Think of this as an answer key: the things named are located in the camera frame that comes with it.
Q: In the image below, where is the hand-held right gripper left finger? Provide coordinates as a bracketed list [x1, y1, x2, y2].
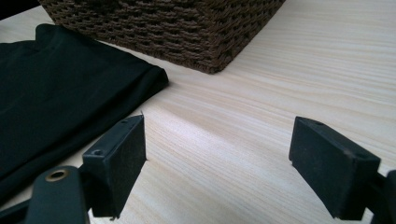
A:
[81, 114, 148, 218]

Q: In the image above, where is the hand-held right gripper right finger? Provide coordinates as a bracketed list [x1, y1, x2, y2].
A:
[288, 116, 382, 221]

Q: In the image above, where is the black cloth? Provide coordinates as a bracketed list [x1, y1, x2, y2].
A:
[0, 23, 170, 204]

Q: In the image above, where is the brown woven basket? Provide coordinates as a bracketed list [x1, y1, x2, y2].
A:
[37, 0, 287, 75]

